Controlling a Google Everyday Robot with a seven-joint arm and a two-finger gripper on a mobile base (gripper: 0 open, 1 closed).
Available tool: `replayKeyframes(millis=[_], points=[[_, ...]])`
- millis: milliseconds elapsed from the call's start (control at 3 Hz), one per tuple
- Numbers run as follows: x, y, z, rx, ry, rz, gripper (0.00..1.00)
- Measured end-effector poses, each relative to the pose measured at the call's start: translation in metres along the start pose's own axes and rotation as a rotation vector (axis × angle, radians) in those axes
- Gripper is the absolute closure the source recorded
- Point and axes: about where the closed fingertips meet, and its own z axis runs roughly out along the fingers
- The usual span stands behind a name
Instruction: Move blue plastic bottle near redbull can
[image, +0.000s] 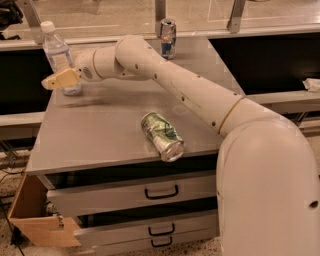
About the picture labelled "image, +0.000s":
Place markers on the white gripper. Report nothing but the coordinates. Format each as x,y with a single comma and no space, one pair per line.
84,67

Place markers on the clear blue plastic water bottle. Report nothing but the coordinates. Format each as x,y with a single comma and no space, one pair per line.
58,55

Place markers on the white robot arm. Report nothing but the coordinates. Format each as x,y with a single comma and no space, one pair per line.
267,181

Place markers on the redbull can upright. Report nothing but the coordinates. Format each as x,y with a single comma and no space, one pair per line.
168,38

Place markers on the green soda can lying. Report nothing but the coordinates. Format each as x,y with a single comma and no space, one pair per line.
164,136

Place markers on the grey drawer cabinet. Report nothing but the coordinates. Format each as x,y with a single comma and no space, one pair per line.
97,138

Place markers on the black object top left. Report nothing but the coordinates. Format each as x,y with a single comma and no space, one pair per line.
10,14

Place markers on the top grey drawer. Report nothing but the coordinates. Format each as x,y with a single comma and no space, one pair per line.
129,194

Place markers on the grey drawer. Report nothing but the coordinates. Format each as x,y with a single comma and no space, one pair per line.
149,228
154,243
129,194

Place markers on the wooden box beside cabinet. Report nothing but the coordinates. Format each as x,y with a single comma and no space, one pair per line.
28,213

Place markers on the bottom grey drawer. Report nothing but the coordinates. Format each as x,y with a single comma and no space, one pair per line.
154,243

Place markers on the middle grey drawer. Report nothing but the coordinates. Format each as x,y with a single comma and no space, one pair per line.
149,228

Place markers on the metal railing frame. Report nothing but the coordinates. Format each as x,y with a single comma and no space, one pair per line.
94,21

